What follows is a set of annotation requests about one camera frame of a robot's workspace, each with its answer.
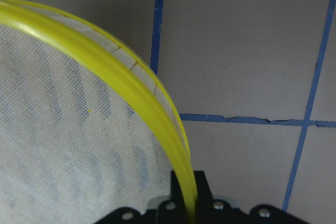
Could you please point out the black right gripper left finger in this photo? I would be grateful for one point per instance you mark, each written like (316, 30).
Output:
(172, 210)

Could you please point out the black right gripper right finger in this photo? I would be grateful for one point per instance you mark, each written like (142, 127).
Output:
(215, 208)

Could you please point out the yellow top steamer layer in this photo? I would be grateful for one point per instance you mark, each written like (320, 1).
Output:
(120, 69)

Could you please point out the white mesh steamer liner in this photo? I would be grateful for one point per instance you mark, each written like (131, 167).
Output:
(72, 150)

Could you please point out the brown gridded table mat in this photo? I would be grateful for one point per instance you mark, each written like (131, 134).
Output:
(254, 81)

